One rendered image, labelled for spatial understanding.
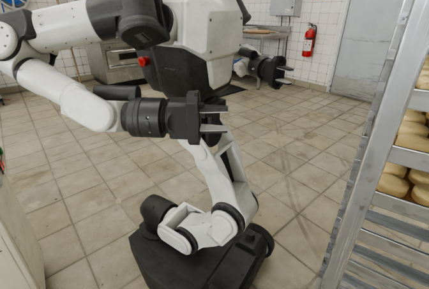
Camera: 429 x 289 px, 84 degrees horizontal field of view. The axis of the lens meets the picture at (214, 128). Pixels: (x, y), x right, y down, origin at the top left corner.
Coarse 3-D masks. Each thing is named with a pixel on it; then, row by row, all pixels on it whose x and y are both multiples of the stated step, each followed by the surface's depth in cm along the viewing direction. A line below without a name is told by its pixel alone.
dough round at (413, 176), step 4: (412, 168) 48; (412, 172) 46; (416, 172) 46; (420, 172) 46; (424, 172) 46; (408, 176) 48; (412, 176) 46; (416, 176) 45; (420, 176) 45; (424, 176) 45; (428, 176) 45; (412, 180) 46; (416, 180) 45; (420, 180) 45; (424, 180) 44; (428, 180) 44
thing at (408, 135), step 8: (408, 112) 50; (416, 112) 50; (424, 112) 55; (408, 120) 47; (416, 120) 47; (424, 120) 47; (400, 128) 44; (408, 128) 43; (416, 128) 43; (424, 128) 43; (400, 136) 40; (408, 136) 40; (416, 136) 40; (424, 136) 42; (400, 144) 40; (408, 144) 39; (416, 144) 38; (424, 144) 38
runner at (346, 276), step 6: (324, 264) 106; (324, 270) 105; (348, 276) 101; (348, 282) 100; (354, 282) 100; (360, 282) 99; (360, 288) 98; (366, 288) 98; (372, 288) 97; (378, 288) 96
